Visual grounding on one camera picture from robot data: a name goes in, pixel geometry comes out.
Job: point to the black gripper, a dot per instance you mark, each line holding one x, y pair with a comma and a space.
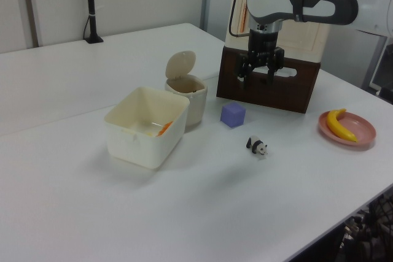
262, 48

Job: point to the small beige trash can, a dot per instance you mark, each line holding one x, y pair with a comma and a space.
190, 99

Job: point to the beige trash can lid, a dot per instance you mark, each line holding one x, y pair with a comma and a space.
180, 62

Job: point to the dark brown wooden box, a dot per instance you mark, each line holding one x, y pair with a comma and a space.
264, 90

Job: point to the purple cube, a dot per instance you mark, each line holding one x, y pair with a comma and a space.
232, 114

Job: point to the panda figurine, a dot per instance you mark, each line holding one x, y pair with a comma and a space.
257, 146

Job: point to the yellow banana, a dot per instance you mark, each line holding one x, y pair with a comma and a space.
336, 125

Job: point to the orange carrot toy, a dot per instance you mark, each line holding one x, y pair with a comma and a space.
164, 128

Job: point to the pink plate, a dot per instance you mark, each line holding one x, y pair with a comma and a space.
362, 130

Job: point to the cream square plastic container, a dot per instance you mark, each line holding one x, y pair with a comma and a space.
144, 127

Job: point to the black camera stand pole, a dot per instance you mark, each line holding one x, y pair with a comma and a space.
91, 7

